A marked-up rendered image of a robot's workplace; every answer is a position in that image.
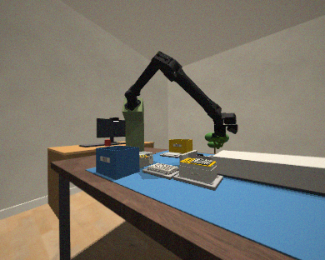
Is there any blue bench mat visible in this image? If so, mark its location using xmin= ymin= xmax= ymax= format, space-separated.
xmin=85 ymin=150 xmax=325 ymax=260

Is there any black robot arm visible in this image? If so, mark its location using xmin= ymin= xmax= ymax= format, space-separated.
xmin=124 ymin=51 xmax=238 ymax=134

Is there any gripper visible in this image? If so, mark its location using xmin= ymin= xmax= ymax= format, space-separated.
xmin=211 ymin=124 xmax=227 ymax=149

